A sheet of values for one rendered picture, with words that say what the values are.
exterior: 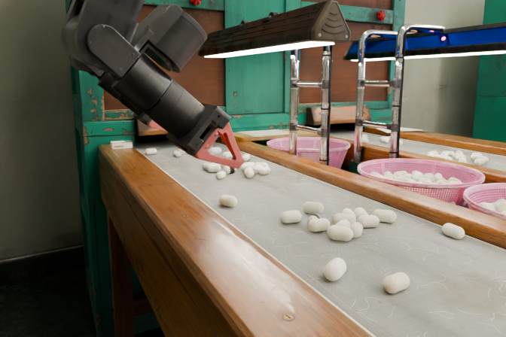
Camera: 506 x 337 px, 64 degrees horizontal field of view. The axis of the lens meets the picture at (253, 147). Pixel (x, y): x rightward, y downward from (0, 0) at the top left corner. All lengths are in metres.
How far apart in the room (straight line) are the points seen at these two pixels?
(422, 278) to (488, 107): 3.11
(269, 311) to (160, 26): 0.34
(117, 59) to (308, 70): 1.27
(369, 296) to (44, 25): 1.95
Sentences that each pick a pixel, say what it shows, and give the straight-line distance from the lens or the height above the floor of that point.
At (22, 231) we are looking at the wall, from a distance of 2.29.
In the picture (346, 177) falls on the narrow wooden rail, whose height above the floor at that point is 0.76.
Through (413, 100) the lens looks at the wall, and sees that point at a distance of 3.55.
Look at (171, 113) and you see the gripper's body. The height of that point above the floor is 0.93.
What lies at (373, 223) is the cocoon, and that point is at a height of 0.75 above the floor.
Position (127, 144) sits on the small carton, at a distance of 1.29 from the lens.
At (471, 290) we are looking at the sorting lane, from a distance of 0.54.
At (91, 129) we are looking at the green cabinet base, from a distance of 1.39.
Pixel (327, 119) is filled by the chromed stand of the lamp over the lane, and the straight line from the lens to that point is 1.03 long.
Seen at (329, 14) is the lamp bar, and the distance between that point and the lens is 0.76.
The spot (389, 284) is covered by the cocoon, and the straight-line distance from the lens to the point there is 0.49.
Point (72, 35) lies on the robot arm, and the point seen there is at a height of 1.02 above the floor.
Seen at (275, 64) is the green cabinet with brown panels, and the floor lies 1.03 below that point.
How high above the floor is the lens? 0.97
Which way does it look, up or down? 10 degrees down
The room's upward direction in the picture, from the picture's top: straight up
